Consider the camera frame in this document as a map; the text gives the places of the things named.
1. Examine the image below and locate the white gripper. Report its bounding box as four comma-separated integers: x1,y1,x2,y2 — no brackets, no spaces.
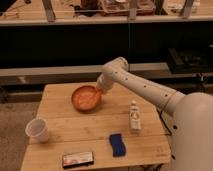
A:
96,74,114,94

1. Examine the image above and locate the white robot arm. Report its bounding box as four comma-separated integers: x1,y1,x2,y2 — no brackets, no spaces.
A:
97,57,213,171

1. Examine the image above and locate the orange ceramic bowl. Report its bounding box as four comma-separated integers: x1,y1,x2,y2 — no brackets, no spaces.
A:
71,85,102,112

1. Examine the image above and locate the small white bottle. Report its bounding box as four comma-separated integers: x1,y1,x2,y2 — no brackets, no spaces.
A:
130,101,141,131

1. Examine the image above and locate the blue sponge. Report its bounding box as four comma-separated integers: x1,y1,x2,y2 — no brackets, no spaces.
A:
109,134,126,157

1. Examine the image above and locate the clutter on upper shelf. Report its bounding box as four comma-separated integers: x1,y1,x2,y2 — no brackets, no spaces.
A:
74,0,156,16

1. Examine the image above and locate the white plastic cup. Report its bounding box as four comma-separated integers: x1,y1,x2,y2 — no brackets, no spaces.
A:
25,119,49,143

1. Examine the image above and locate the black equipment on shelf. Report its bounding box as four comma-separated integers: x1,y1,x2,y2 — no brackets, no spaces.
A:
166,47,213,74

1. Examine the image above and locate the metal shelf rail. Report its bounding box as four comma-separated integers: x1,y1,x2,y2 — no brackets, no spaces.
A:
0,62,172,85

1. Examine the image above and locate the black cable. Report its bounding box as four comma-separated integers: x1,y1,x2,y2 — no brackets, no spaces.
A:
156,108,174,161

